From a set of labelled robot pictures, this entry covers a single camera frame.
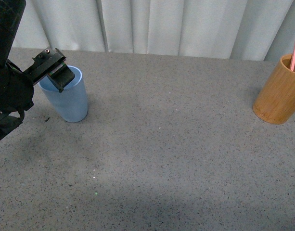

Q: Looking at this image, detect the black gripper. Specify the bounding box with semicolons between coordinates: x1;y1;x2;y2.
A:
24;47;75;92

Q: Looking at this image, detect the blue plastic cup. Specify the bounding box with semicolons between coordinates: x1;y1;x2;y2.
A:
38;66;88;123

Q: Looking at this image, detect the bamboo chopstick holder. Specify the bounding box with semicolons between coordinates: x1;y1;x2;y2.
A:
252;54;295;124

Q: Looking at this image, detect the white pleated curtain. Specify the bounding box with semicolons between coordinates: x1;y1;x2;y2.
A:
13;0;295;61

